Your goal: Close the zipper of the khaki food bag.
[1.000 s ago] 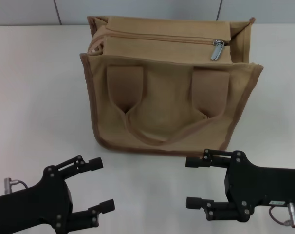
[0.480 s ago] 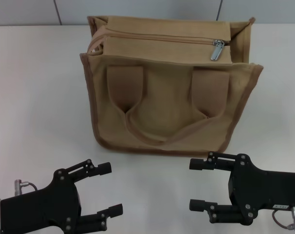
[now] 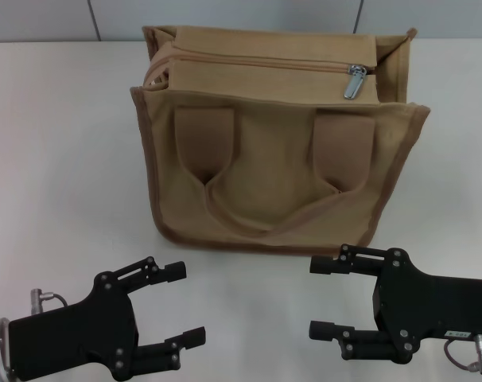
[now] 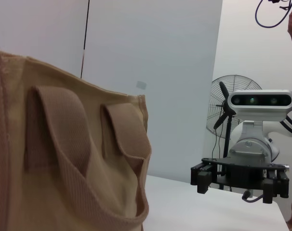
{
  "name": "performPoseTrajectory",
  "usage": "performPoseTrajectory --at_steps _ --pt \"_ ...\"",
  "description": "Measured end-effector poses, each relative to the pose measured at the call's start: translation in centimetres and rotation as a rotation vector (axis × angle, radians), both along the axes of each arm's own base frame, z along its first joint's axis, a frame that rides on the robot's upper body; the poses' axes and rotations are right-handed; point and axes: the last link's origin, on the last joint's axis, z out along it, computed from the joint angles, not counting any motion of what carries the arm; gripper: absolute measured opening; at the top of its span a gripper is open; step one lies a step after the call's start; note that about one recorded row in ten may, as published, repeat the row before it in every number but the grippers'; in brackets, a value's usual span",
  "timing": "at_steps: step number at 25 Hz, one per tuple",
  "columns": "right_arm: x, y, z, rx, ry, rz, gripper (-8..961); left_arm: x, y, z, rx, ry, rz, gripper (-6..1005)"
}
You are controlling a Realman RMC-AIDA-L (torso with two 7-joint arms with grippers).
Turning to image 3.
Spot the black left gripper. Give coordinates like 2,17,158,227
7,255,208,382

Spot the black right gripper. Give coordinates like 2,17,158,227
308,243,482,367

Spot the khaki canvas food bag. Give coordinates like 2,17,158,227
129,25,431,255

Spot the silver metal zipper pull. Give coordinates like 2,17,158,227
344,63,367,100

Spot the left gripper cable with connectors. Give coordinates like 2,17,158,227
29,288,70,315

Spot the gripper cable with connectors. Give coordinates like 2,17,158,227
29,288,70,315
442,333,482,378

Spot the right gripper cable with connectors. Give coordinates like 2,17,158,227
442,333,482,378

